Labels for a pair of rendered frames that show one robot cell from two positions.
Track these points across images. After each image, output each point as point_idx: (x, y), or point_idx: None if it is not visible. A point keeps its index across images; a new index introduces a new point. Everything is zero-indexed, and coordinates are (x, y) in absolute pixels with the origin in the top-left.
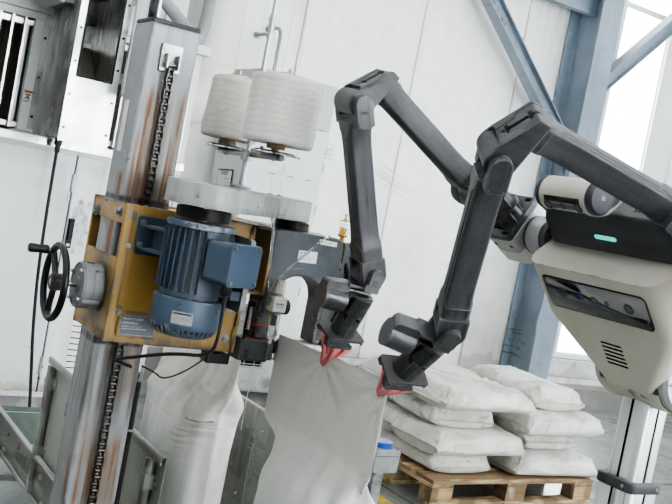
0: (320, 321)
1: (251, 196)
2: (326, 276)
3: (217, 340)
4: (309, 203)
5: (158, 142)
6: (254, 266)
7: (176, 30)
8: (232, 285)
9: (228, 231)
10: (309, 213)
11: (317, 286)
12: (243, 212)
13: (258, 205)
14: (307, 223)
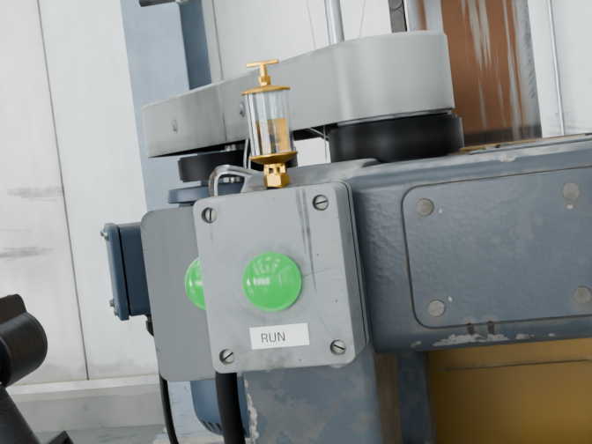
0: (61, 432)
1: (156, 112)
2: (11, 294)
3: (166, 429)
4: (321, 53)
5: (402, 9)
6: (112, 270)
7: None
8: (114, 307)
9: (167, 197)
10: (335, 87)
11: (37, 322)
12: (152, 151)
13: (173, 126)
14: (358, 125)
